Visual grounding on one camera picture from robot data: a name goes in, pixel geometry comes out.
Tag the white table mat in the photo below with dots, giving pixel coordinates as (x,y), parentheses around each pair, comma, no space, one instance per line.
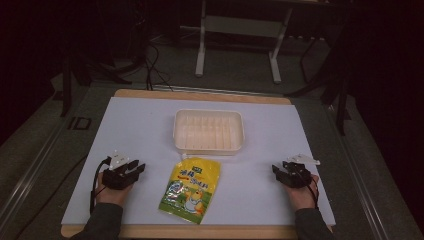
(253,186)

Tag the person's left hand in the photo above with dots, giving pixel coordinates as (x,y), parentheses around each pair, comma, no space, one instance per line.
(111,196)

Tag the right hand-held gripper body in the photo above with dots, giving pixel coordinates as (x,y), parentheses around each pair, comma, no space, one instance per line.
(296,176)

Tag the white metal table frame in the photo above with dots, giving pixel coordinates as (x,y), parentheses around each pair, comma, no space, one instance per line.
(240,26)

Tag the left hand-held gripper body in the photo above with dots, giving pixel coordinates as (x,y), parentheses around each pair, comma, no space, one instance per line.
(116,178)

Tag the yellow and green food packet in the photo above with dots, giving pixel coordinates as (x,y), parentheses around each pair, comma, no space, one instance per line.
(191,190)

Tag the white plastic tray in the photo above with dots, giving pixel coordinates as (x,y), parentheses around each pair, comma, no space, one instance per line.
(208,131)

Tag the person's right hand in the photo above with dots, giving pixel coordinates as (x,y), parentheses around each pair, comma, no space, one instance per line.
(303,198)

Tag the black metal stand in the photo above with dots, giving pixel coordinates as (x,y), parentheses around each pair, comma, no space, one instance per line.
(68,86)
(338,90)

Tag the grey metal floor rail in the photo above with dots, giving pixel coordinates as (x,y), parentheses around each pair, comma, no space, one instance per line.
(360,173)
(30,170)

